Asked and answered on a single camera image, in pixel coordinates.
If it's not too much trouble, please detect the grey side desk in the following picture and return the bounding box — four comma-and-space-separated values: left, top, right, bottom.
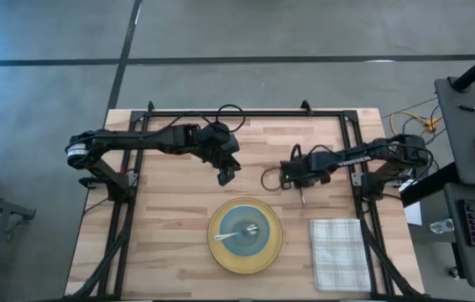
434, 76, 475, 188

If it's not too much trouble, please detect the black metal table frame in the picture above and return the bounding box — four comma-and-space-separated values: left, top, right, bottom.
64, 99, 425, 301

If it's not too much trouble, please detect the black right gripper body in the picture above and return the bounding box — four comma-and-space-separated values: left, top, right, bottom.
292, 151, 331, 189

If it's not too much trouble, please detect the yellow round plate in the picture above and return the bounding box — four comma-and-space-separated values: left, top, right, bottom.
206, 196, 284, 276

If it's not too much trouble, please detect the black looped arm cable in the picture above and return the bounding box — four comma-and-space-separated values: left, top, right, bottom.
144, 103, 248, 139

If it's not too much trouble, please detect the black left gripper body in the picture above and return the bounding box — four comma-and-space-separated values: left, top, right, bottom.
197, 121, 241, 169

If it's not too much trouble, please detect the silver metal spoon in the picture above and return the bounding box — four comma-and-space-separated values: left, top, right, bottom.
213, 223, 260, 242

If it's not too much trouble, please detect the white plaid cloth napkin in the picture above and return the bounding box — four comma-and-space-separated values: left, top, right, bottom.
309, 217, 373, 294

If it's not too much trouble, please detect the white paper sheet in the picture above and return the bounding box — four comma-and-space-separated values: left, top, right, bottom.
402, 200, 424, 227

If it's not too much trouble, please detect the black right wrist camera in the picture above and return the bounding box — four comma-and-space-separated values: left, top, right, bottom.
279, 160, 295, 190

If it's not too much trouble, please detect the yellow floor cable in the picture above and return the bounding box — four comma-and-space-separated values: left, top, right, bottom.
389, 109, 443, 136

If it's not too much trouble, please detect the grey keyboard desk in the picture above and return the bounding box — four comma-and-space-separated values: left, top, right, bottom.
442, 182, 475, 291

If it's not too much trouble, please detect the clear plastic bottle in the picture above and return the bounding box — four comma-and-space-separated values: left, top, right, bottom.
429, 217, 456, 235

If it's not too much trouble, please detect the brown looped cable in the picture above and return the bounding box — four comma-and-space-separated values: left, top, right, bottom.
260, 166, 283, 193

